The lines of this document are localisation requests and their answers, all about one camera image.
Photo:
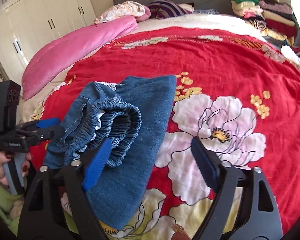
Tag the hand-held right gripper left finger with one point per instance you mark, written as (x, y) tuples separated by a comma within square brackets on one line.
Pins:
[(97, 170)]

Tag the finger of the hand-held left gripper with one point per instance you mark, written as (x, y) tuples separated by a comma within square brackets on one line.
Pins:
[(47, 133), (48, 123)]

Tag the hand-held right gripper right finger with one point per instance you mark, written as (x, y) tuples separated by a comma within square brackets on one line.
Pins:
[(205, 165)]

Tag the blue denim pants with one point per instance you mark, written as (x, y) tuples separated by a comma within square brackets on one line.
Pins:
[(145, 110)]

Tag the person's right hand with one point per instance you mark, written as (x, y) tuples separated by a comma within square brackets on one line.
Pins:
[(181, 232)]

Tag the pink quilt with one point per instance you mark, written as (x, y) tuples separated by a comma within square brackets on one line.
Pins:
[(72, 52)]

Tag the red floral bedspread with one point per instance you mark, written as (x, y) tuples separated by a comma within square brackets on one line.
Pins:
[(227, 67)]

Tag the cream wardrobe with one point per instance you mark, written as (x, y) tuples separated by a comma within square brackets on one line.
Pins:
[(47, 10)]

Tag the floral pillow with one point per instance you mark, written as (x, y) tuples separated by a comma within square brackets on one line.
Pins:
[(122, 10)]

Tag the white cloth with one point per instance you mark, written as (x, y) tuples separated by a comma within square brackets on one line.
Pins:
[(293, 55)]

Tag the pink pillow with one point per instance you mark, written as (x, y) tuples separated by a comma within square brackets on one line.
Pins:
[(143, 15)]

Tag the grey blue cloth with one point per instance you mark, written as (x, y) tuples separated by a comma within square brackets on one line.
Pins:
[(206, 11)]

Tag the purple striped pillow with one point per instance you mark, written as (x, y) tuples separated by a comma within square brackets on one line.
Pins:
[(167, 8)]

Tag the stack of folded clothes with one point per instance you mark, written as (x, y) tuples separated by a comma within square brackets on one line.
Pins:
[(270, 17)]

